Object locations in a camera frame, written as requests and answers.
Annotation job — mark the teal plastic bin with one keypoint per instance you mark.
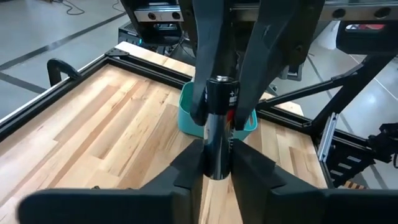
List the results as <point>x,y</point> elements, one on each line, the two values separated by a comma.
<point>186,121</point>

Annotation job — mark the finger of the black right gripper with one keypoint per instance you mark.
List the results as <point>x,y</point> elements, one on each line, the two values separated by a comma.
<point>267,53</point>
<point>206,46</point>

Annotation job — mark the black yellow hazard mat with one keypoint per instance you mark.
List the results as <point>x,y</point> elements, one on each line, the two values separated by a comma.
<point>353,185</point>

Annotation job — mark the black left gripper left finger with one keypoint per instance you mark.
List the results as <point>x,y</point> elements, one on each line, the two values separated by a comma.
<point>124,205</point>

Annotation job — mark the black frame clamp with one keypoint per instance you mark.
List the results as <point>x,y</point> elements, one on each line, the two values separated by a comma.
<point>59,67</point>

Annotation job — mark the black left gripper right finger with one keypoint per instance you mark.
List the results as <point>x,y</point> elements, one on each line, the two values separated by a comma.
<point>311,205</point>

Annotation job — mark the silver black Energizer battery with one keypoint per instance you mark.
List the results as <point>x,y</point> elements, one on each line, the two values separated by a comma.
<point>221,96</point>

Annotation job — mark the black aluminium table frame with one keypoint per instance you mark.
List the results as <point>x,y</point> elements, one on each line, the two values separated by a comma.
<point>149,72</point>

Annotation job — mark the black RGB computer tower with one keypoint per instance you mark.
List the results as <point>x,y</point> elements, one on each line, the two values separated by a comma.
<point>126,32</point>

